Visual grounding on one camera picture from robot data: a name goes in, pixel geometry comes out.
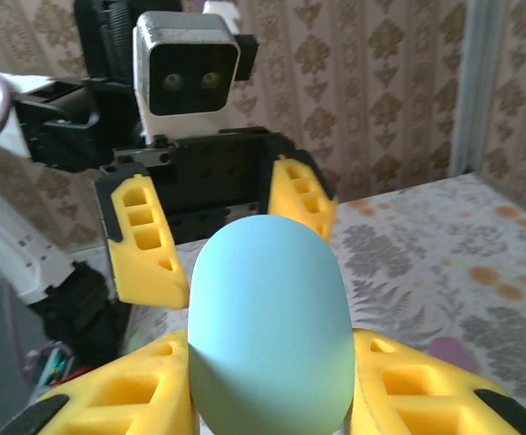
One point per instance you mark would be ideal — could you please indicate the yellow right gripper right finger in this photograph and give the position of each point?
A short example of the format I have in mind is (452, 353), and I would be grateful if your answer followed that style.
(426, 403)

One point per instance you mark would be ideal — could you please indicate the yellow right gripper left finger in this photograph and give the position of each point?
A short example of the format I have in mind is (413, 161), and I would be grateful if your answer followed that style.
(122, 408)

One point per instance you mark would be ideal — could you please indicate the pink earbud charging case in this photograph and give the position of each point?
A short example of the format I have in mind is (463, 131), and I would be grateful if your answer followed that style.
(451, 358)

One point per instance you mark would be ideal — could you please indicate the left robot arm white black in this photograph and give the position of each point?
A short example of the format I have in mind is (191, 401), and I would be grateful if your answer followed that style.
(9, 235)

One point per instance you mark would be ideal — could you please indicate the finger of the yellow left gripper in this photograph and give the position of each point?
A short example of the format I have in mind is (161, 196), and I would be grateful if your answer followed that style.
(304, 195)
(145, 267)

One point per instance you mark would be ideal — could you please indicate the blue earbud charging case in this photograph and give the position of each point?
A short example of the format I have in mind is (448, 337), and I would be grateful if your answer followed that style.
(267, 317)

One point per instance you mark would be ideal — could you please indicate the aluminium frame post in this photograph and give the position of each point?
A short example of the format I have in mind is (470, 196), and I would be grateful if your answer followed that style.
(469, 90)

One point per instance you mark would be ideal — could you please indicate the floral patterned tablecloth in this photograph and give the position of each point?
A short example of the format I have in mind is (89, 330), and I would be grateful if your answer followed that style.
(426, 272)

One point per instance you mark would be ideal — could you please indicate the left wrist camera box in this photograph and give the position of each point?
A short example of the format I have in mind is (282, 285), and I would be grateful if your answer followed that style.
(186, 77)

